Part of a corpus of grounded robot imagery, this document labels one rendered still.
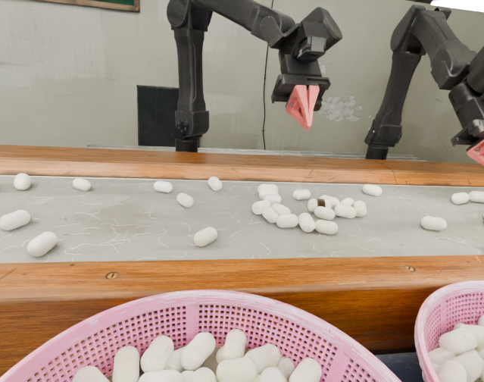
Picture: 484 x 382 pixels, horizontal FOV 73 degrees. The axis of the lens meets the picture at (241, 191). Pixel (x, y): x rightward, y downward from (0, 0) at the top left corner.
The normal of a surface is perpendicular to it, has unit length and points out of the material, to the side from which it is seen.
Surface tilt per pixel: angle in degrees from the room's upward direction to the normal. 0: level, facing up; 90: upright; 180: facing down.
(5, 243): 0
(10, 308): 90
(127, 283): 0
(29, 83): 90
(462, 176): 45
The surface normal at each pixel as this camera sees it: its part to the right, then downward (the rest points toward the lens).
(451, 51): 0.07, -0.61
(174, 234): 0.08, -0.93
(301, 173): 0.17, -0.39
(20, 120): 0.19, 0.36
